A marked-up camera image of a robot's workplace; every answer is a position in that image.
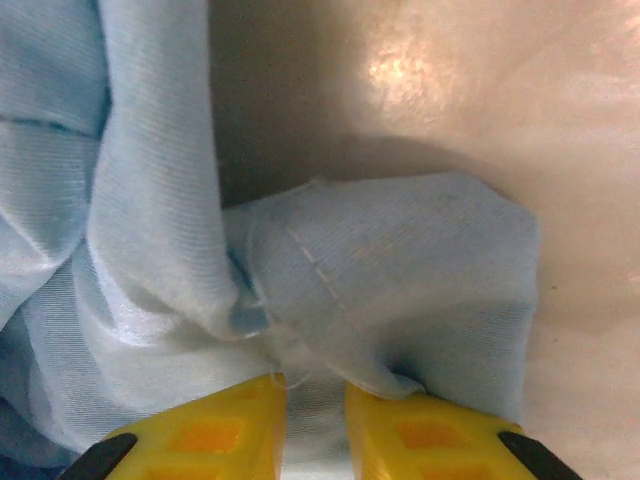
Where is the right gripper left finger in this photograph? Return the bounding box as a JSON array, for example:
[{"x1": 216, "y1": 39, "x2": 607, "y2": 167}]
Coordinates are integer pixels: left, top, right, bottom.
[{"x1": 59, "y1": 373, "x2": 289, "y2": 480}]

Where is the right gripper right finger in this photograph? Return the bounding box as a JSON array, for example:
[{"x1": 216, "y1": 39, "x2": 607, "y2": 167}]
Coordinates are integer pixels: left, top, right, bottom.
[{"x1": 344, "y1": 384, "x2": 584, "y2": 480}]

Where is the light blue long sleeve shirt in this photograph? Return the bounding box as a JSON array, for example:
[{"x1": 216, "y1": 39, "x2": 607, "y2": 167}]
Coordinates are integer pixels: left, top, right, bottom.
[{"x1": 0, "y1": 0, "x2": 544, "y2": 480}]

